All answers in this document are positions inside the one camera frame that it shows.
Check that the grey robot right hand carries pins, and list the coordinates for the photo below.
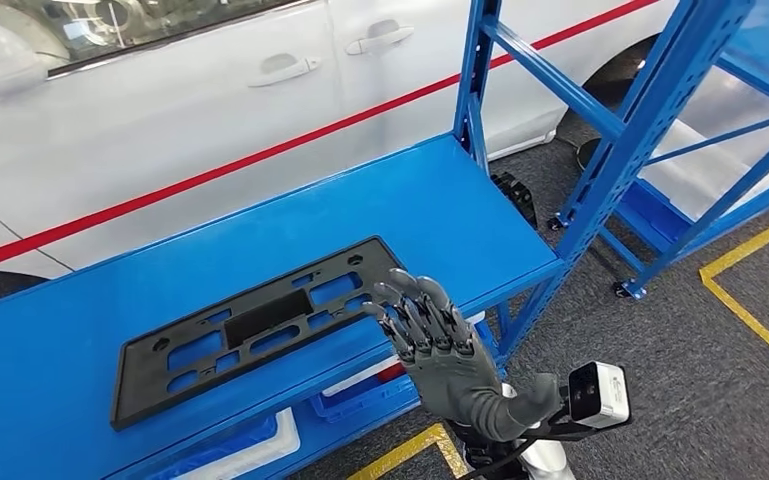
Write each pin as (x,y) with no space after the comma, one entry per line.
(450,378)

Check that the black licence plate frame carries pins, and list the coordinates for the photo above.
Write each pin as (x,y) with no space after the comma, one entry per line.
(139,391)

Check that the blue metal shelf rack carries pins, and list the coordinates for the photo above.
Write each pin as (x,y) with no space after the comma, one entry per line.
(656,228)
(159,298)

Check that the black ribbed block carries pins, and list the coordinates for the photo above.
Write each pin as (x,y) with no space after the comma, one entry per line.
(516,199)

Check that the dark round stanchion base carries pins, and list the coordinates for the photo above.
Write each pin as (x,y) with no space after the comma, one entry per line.
(588,156)

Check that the red barrier belt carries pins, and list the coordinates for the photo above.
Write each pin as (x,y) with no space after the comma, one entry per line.
(225,172)

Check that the large white plastic crate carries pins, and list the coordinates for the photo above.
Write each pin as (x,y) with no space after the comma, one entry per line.
(708,166)

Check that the white car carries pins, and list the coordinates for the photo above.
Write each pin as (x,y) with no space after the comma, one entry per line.
(159,132)

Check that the white car side mirror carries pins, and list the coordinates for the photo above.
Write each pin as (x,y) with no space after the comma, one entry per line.
(0,63)

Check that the black camera bracket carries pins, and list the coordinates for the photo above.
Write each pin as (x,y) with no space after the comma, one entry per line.
(576,430)

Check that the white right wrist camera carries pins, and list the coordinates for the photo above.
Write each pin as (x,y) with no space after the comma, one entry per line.
(612,397)

